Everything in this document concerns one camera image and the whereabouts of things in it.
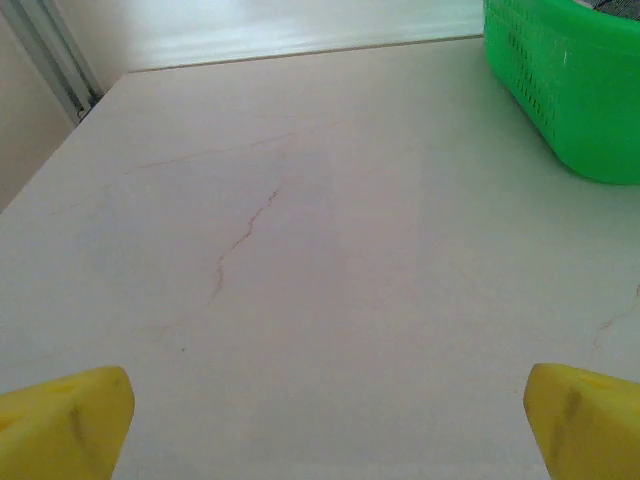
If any aluminium frame post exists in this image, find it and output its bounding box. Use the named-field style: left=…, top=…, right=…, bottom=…
left=0, top=0, right=104, bottom=121

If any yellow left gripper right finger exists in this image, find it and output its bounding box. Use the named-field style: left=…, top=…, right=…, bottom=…
left=523, top=363, right=640, bottom=480

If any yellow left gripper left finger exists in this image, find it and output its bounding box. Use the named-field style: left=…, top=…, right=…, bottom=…
left=0, top=365, right=136, bottom=480

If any green plastic basket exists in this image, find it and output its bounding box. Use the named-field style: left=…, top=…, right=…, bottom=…
left=482, top=0, right=640, bottom=185

